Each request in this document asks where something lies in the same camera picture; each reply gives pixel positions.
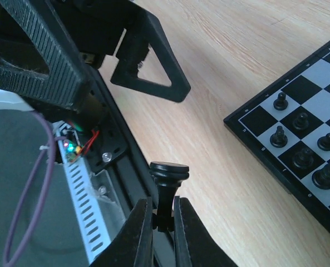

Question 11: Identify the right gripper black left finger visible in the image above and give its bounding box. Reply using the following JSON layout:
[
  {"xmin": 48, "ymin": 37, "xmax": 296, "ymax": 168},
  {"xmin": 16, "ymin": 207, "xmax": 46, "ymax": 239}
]
[{"xmin": 91, "ymin": 197, "xmax": 154, "ymax": 267}]

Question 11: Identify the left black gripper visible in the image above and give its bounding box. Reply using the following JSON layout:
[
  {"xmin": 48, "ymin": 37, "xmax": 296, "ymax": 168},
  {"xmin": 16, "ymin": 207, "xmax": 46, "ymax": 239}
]
[{"xmin": 0, "ymin": 1, "xmax": 191, "ymax": 111}]

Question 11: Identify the black aluminium frame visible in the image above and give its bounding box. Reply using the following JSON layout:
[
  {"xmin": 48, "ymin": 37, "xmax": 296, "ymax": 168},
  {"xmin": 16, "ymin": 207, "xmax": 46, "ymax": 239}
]
[{"xmin": 81, "ymin": 63, "xmax": 176, "ymax": 267}]

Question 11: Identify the black pawn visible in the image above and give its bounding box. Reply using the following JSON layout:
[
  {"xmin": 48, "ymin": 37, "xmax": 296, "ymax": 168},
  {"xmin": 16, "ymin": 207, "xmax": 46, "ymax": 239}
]
[
  {"xmin": 292, "ymin": 112, "xmax": 309, "ymax": 131},
  {"xmin": 270, "ymin": 126, "xmax": 288, "ymax": 148},
  {"xmin": 273, "ymin": 92, "xmax": 288, "ymax": 111},
  {"xmin": 317, "ymin": 132, "xmax": 330, "ymax": 151}
]

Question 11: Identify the white slotted cable duct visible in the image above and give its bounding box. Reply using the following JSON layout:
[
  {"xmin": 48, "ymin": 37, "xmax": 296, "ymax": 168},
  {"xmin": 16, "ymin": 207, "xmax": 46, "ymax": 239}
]
[{"xmin": 53, "ymin": 122, "xmax": 111, "ymax": 264}]

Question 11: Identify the black and white chessboard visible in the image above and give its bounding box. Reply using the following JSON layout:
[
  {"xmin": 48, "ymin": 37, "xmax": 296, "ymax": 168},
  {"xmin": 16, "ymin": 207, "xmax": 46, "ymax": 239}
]
[{"xmin": 224, "ymin": 41, "xmax": 330, "ymax": 233}]

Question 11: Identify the black knight chess piece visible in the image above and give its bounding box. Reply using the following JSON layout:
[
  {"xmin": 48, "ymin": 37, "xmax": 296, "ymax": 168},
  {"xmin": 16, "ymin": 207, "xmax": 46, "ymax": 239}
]
[{"xmin": 292, "ymin": 148, "xmax": 314, "ymax": 170}]

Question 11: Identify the black bishop chess piece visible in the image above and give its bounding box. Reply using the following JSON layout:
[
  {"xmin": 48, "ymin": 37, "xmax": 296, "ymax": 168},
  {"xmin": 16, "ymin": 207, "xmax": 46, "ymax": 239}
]
[{"xmin": 312, "ymin": 163, "xmax": 330, "ymax": 190}]

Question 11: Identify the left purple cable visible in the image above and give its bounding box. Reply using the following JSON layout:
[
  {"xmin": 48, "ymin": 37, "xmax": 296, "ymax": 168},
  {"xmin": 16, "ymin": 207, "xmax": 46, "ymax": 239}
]
[{"xmin": 3, "ymin": 110, "xmax": 56, "ymax": 265}]

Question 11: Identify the black pawn front left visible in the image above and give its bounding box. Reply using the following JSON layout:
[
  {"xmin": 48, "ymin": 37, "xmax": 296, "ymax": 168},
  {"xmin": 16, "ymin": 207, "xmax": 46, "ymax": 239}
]
[{"xmin": 270, "ymin": 126, "xmax": 288, "ymax": 148}]

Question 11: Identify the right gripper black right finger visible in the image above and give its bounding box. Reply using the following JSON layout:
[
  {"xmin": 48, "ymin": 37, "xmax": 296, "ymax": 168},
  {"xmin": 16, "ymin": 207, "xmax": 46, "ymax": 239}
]
[{"xmin": 174, "ymin": 196, "xmax": 237, "ymax": 267}]

